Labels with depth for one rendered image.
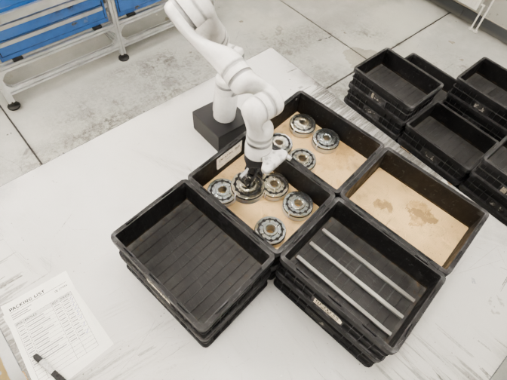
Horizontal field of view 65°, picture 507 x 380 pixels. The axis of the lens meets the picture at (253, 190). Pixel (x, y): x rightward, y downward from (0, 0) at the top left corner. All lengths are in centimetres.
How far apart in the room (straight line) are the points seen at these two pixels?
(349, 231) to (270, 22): 254
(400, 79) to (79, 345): 208
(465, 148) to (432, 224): 103
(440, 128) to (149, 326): 188
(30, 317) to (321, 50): 275
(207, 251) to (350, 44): 260
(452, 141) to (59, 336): 209
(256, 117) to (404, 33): 299
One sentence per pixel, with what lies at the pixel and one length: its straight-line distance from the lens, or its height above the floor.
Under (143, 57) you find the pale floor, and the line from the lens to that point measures 327.
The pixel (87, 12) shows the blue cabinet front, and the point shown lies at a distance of 299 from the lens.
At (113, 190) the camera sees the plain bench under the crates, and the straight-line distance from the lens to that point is 161.
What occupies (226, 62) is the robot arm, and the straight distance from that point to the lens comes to 99.
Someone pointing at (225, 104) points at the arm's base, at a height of 90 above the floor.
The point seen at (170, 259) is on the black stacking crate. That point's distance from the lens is 128.
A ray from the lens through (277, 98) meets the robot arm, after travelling 96.
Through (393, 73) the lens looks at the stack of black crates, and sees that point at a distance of 255.
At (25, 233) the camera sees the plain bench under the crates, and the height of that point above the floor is 70.
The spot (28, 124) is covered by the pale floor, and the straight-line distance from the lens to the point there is 299.
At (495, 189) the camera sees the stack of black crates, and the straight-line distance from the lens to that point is 222.
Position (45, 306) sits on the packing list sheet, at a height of 70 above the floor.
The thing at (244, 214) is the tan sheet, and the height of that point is 83.
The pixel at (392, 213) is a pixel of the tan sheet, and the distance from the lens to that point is 146.
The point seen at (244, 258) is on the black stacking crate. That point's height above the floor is 83.
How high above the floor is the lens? 199
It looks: 56 degrees down
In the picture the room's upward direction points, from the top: 6 degrees clockwise
